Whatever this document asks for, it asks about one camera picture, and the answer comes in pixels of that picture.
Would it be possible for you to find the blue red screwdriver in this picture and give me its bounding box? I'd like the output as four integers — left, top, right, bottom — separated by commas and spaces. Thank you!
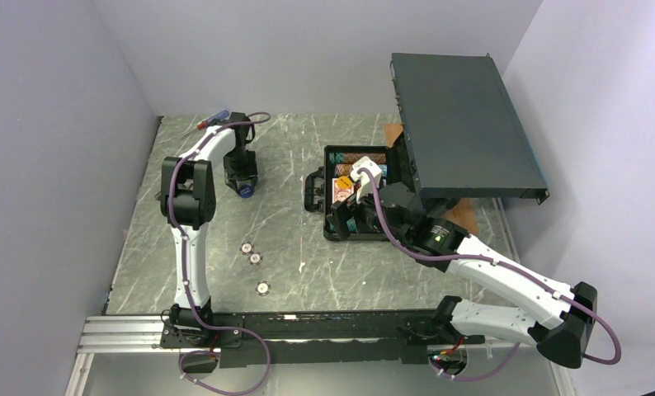
182, 110, 230, 138

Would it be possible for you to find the dark grey rack box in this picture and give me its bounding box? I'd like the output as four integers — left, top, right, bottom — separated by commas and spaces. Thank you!
390, 53, 549, 204

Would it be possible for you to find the top chip row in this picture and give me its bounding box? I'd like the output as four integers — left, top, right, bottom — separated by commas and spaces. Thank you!
328, 152, 387, 164

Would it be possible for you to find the poker chip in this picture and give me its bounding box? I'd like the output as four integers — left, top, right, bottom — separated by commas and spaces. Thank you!
248, 252, 263, 266
239, 242, 254, 255
256, 281, 271, 296

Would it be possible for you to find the blue small blind button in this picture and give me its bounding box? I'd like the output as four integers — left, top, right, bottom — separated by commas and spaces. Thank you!
238, 184, 255, 199

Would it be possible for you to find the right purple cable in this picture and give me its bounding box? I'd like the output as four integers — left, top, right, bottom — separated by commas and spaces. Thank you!
357, 167, 623, 382

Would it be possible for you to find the black poker chip case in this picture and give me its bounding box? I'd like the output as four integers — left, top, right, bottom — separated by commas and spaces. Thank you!
304, 143, 459, 243

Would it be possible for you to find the chip row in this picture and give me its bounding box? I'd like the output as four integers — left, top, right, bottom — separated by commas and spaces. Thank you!
328, 152, 387, 164
333, 163, 352, 177
327, 218, 370, 233

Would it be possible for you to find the bottom chip row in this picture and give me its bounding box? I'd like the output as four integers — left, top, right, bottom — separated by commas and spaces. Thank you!
327, 218, 370, 233

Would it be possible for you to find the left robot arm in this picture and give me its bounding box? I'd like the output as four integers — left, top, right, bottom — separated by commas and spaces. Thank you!
159, 111, 270, 347

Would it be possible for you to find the red playing card deck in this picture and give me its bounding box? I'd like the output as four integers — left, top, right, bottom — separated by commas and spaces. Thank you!
332, 176, 355, 203

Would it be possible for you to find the orange big blind button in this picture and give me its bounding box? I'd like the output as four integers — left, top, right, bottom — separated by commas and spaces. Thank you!
334, 176, 353, 189

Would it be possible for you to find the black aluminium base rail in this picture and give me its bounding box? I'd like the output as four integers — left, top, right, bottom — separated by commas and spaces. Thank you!
78, 309, 459, 368

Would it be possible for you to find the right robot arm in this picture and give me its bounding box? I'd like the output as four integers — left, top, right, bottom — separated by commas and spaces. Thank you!
326, 177, 601, 369

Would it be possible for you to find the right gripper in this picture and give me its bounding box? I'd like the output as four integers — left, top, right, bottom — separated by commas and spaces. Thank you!
327, 181, 410, 248

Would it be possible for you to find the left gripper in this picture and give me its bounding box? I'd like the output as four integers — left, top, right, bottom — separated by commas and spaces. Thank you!
224, 147, 258, 192

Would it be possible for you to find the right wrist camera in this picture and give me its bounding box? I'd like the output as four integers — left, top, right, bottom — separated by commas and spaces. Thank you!
350, 157, 382, 204

